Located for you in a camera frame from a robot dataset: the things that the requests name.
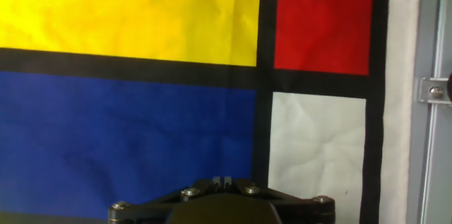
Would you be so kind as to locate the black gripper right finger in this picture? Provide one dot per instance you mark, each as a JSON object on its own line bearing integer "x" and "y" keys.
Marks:
{"x": 300, "y": 210}

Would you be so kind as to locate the camera stand pole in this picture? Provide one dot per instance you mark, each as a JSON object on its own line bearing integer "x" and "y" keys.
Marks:
{"x": 436, "y": 91}

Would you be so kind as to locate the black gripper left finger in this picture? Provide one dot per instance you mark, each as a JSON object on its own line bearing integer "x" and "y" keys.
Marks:
{"x": 148, "y": 210}

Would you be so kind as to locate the colour block tablecloth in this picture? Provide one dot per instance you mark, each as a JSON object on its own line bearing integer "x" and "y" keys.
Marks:
{"x": 123, "y": 128}

